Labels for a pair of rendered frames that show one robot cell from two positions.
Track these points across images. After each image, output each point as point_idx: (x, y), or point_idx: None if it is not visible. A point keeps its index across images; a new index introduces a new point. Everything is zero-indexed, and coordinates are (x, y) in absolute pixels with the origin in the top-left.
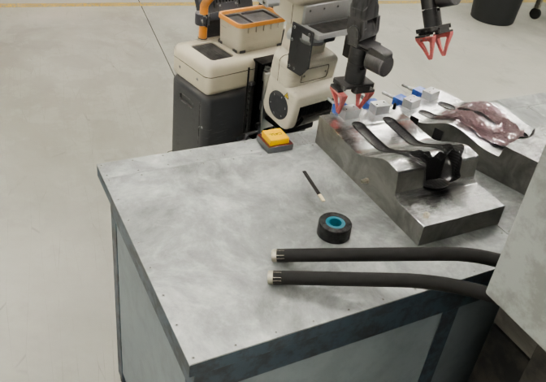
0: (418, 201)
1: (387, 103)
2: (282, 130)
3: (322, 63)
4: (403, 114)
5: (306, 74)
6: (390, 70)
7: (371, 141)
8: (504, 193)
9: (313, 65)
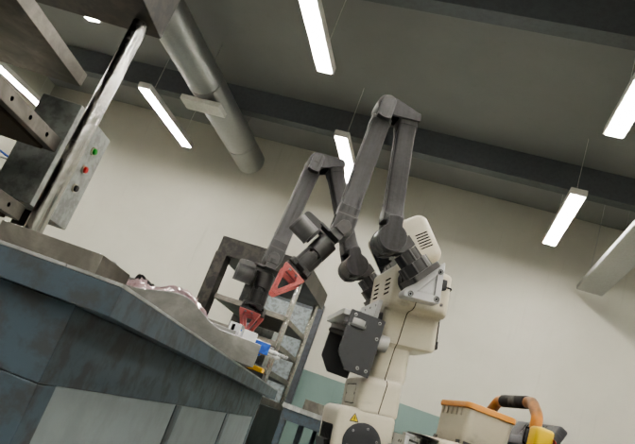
0: None
1: (234, 322)
2: (258, 367)
3: (354, 381)
4: (219, 325)
5: (347, 390)
6: (234, 273)
7: None
8: None
9: (351, 380)
